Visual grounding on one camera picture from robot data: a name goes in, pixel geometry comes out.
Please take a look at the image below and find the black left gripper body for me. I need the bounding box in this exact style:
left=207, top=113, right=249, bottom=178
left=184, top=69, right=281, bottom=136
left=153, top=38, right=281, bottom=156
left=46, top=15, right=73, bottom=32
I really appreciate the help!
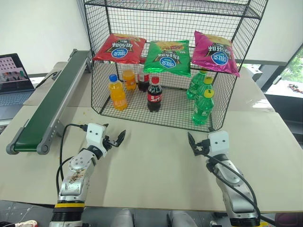
left=103, top=135, right=119, bottom=151

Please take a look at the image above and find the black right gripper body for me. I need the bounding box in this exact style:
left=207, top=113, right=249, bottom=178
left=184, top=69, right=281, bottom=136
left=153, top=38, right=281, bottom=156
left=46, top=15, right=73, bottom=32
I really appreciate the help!
left=195, top=139, right=212, bottom=157

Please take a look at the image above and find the green soda bottle yellow cap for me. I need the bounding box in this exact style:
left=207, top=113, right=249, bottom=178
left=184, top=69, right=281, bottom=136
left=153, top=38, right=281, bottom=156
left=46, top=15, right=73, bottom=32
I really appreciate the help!
left=192, top=89, right=215, bottom=125
left=197, top=77, right=214, bottom=95

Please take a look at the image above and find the orange soda bottle blue cap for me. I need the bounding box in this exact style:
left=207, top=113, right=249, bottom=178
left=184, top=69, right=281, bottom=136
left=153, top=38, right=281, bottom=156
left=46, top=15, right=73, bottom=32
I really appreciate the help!
left=108, top=74, right=128, bottom=111

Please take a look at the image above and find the cola bottle red cap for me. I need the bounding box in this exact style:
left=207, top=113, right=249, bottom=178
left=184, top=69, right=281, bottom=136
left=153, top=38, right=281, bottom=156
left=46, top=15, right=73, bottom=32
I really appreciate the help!
left=137, top=66, right=151, bottom=93
left=147, top=77, right=163, bottom=112

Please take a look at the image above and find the magenta potato chip bag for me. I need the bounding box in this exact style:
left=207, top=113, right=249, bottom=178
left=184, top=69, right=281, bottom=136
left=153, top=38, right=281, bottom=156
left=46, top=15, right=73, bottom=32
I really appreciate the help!
left=191, top=30, right=241, bottom=78

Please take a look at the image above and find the red potato chip bag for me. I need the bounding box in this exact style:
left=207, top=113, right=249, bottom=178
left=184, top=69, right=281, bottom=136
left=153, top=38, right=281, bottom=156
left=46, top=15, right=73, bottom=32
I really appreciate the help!
left=92, top=33, right=147, bottom=65

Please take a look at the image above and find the grey rounded shape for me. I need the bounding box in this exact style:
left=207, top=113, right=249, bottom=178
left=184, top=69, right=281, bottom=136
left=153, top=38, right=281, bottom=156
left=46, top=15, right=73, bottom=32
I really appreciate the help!
left=113, top=209, right=134, bottom=227

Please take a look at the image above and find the green potato chip bag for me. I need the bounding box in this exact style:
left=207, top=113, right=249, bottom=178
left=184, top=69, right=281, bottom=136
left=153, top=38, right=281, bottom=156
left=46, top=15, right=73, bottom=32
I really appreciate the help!
left=143, top=40, right=191, bottom=78

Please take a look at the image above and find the blue-grey laptop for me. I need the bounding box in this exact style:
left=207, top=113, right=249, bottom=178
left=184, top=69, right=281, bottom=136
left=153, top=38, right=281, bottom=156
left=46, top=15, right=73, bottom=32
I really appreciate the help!
left=0, top=53, right=36, bottom=121

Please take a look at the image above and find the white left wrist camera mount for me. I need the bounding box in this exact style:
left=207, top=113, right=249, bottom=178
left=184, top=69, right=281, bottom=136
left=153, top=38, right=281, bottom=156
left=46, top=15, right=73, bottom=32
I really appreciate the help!
left=86, top=122, right=107, bottom=157

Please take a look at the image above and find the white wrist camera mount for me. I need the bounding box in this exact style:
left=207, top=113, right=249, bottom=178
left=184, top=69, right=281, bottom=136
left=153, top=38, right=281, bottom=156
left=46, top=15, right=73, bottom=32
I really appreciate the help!
left=209, top=131, right=230, bottom=156
left=86, top=122, right=107, bottom=157

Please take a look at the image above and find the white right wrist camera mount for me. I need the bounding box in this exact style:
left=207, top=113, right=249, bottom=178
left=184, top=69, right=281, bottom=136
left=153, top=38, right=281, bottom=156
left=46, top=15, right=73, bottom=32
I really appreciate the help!
left=209, top=131, right=230, bottom=156

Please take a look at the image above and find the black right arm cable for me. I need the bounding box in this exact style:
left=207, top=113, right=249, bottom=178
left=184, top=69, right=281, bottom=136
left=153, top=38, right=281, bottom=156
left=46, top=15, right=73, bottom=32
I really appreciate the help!
left=205, top=153, right=261, bottom=219

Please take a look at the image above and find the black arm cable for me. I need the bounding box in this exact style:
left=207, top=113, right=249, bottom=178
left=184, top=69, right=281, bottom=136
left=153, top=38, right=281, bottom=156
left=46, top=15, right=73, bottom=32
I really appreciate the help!
left=55, top=123, right=89, bottom=192
left=205, top=153, right=261, bottom=219

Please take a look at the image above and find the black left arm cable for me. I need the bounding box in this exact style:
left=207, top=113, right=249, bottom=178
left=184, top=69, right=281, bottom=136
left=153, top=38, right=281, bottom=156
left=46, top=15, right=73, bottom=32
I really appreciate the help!
left=55, top=123, right=89, bottom=192

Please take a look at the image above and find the green conveyor belt grey frame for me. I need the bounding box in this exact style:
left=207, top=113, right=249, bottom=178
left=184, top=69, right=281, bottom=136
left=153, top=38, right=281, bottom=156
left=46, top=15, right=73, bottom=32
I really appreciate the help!
left=6, top=49, right=92, bottom=156

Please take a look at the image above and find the black cable into laptop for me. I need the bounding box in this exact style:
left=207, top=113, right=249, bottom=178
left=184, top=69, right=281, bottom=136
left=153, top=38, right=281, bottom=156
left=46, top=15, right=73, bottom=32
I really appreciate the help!
left=35, top=70, right=59, bottom=90

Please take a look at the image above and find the black wire mesh shelf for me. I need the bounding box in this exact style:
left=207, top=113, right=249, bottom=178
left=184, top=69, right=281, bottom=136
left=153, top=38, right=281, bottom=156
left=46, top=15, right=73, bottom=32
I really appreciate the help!
left=83, top=0, right=269, bottom=132

